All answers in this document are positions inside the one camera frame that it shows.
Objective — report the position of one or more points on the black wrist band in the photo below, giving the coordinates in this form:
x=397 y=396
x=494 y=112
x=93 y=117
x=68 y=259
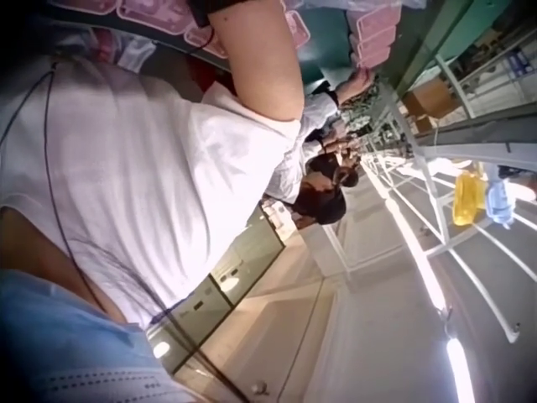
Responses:
x=199 y=13

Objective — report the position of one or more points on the green shelf with goods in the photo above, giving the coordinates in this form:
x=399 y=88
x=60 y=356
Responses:
x=482 y=50

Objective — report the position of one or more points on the grey drawer cabinet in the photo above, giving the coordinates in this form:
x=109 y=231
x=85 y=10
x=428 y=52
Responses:
x=235 y=260

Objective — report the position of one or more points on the stack of pink plastic trays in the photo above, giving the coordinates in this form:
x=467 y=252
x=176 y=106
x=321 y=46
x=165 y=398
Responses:
x=371 y=38

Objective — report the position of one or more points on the yellow plastic bag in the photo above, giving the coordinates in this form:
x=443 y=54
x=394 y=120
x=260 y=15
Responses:
x=466 y=197

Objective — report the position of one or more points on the white metal frame rack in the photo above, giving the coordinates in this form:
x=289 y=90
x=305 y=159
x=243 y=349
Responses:
x=419 y=176

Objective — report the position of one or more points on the brown cardboard box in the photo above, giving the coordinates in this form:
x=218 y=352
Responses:
x=428 y=98

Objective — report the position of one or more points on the blue plastic bag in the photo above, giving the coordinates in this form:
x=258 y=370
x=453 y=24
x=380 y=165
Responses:
x=499 y=203

